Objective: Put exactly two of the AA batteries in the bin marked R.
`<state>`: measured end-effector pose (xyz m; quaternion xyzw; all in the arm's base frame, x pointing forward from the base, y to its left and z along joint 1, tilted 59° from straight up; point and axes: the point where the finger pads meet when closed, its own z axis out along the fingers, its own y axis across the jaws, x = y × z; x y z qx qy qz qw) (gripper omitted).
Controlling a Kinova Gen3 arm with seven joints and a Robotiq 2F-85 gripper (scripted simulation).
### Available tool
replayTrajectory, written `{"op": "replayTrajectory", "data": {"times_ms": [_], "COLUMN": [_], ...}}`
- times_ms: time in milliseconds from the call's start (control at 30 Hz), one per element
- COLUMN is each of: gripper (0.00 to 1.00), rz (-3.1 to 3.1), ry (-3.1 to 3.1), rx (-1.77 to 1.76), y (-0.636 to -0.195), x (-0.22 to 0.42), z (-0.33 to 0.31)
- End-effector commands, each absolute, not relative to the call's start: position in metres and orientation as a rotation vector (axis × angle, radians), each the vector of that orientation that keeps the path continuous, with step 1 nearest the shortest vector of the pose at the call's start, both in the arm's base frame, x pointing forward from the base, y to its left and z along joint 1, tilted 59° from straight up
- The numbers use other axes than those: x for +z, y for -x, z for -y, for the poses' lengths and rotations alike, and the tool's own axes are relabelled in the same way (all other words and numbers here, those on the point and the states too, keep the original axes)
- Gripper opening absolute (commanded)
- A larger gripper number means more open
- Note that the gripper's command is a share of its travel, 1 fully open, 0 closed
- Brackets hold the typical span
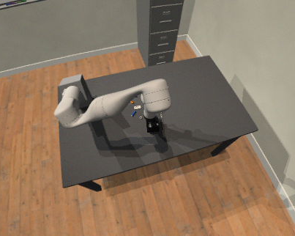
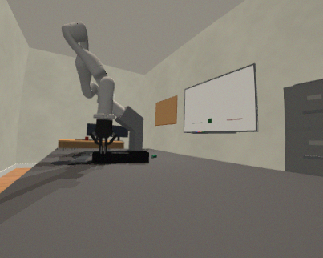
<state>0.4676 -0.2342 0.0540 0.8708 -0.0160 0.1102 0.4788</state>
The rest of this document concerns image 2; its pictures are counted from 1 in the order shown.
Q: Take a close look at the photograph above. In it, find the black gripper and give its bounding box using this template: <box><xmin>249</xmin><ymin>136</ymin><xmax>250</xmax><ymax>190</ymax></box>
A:
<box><xmin>90</xmin><ymin>119</ymin><xmax>117</xmax><ymax>154</ymax></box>

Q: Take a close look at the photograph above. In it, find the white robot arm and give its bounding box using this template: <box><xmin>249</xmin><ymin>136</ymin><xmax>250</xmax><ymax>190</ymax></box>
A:
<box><xmin>62</xmin><ymin>22</ymin><xmax>125</xmax><ymax>121</ymax></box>

